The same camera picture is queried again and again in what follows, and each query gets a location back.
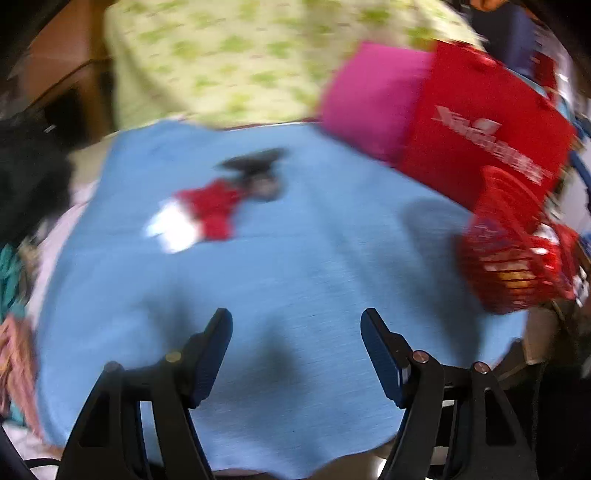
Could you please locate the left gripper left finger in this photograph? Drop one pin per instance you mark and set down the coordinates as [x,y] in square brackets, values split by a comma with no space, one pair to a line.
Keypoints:
[107,439]

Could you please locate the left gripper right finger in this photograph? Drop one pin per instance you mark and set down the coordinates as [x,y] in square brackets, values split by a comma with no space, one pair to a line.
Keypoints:
[458,423]

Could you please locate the red trash basket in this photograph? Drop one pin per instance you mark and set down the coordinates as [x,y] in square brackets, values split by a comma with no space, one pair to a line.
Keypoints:
[513,255]

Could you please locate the red white cigarette box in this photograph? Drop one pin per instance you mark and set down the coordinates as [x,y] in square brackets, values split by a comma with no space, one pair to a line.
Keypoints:
[195,215]

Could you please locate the black plastic bag trash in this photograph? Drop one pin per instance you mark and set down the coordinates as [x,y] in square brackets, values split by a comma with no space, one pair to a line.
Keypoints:
[254,175]

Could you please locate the light blue blanket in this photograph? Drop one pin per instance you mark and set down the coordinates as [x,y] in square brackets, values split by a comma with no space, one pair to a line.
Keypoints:
[296,389]

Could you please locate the pile of coloured clothes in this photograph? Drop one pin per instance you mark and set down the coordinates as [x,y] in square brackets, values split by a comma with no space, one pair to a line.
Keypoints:
[18,361]

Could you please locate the black fluffy garment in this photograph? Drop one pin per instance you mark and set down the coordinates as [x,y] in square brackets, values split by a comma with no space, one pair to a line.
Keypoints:
[35,177]

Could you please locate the red Nilrich paper bag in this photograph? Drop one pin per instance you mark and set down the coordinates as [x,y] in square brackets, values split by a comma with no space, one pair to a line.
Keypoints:
[473,112]

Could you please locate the pink pillow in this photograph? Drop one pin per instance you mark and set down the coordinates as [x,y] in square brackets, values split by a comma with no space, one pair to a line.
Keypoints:
[371,101]

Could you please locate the green clover quilt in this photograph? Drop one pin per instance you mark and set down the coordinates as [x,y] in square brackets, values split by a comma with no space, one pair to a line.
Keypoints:
[233,63]

